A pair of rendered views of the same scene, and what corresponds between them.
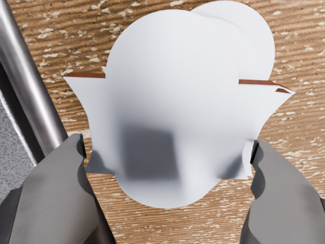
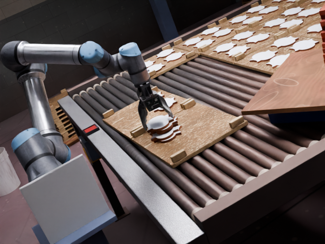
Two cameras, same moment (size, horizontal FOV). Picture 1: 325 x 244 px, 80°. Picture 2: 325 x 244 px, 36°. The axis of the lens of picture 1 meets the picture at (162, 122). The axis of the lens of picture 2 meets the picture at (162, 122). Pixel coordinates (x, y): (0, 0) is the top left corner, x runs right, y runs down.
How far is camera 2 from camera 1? 208 cm
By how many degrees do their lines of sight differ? 97
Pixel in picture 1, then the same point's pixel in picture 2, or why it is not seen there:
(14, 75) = (133, 150)
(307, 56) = (184, 120)
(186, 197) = (165, 124)
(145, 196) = (157, 127)
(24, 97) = (134, 152)
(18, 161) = (131, 164)
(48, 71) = (140, 142)
